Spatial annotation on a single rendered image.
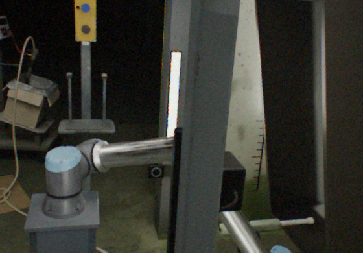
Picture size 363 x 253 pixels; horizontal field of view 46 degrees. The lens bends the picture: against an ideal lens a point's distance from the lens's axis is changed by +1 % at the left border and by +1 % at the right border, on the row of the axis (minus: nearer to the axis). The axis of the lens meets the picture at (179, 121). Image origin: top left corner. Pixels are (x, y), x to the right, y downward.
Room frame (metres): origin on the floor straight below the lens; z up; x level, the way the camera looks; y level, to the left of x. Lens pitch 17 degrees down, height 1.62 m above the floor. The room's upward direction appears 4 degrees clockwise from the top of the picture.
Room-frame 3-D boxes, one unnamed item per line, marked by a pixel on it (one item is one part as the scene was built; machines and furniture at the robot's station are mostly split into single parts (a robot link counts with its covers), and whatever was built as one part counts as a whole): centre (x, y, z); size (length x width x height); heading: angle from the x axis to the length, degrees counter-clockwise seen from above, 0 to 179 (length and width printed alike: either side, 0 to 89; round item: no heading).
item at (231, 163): (0.57, -0.05, 1.35); 0.09 x 0.07 x 0.07; 103
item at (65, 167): (1.71, 0.49, 0.83); 0.17 x 0.15 x 0.18; 158
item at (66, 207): (1.70, 0.50, 0.69); 0.19 x 0.19 x 0.10
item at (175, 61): (2.46, 0.05, 0.96); 0.06 x 0.02 x 0.63; 103
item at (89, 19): (2.53, 0.59, 1.42); 0.12 x 0.06 x 0.26; 103
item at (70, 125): (2.43, 0.56, 0.95); 0.26 x 0.15 x 0.32; 103
